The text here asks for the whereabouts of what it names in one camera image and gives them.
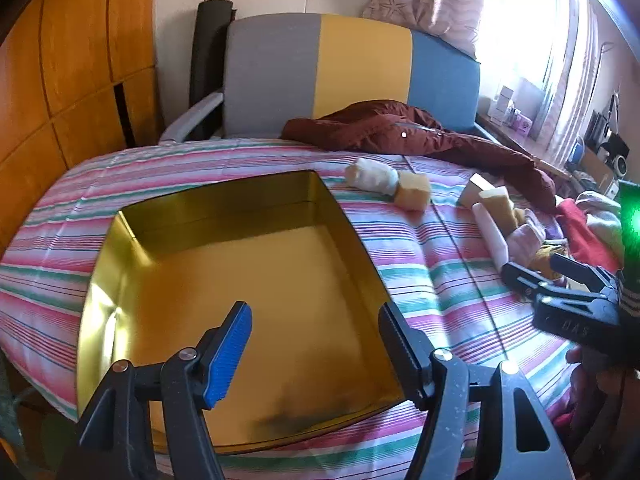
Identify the beige sponge block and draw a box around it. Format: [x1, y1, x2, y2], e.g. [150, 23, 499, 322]
[457, 172, 493, 208]

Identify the sheer pink curtain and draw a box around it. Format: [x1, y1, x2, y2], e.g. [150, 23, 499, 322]
[532, 0, 601, 156]

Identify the grey yellow blue chair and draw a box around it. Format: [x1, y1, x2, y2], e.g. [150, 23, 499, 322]
[159, 12, 501, 143]

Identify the person's right hand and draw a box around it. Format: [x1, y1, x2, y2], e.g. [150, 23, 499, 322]
[566, 345, 628, 403]

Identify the maroon and gold tin box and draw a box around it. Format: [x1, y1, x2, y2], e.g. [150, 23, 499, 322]
[76, 170, 406, 456]

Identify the maroon puffer jacket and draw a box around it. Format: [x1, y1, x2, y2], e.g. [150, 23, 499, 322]
[281, 101, 557, 213]

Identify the white carton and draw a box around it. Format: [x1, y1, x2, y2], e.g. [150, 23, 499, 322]
[490, 86, 516, 126]

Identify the black stereo speaker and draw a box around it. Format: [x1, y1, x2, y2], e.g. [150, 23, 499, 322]
[597, 127, 632, 173]

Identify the yellow sponge block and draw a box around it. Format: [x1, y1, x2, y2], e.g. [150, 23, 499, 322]
[477, 186, 521, 233]
[392, 172, 432, 211]

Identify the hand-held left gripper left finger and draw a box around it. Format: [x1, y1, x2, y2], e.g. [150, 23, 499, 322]
[60, 301, 253, 480]

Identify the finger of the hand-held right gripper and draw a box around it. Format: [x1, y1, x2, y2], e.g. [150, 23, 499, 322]
[501, 262, 627, 348]
[550, 254, 621, 292]

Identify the red fleece cloth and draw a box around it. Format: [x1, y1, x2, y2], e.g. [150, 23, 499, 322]
[555, 199, 626, 273]

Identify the striped cloth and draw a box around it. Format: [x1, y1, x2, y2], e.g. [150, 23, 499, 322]
[0, 137, 586, 480]

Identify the wooden wardrobe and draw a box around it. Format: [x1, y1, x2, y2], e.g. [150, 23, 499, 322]
[0, 0, 166, 256]

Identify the wooden side table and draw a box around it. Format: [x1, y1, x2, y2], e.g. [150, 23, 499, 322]
[475, 110, 573, 181]

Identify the yellow sock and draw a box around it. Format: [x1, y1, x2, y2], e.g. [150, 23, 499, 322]
[527, 242, 568, 281]

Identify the person's right forearm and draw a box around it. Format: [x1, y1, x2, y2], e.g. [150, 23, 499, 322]
[617, 270, 640, 321]

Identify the pale pink rolled sock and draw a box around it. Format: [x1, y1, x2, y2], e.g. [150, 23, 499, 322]
[507, 210, 548, 266]

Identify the white rolled sock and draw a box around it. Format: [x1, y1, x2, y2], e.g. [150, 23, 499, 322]
[344, 157, 401, 196]

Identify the cardboard box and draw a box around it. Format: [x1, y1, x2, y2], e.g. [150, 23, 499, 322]
[580, 147, 618, 193]

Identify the black rolled mat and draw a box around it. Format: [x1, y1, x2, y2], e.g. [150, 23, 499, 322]
[189, 0, 236, 141]

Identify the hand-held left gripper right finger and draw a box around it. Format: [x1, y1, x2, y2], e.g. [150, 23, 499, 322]
[377, 302, 576, 480]

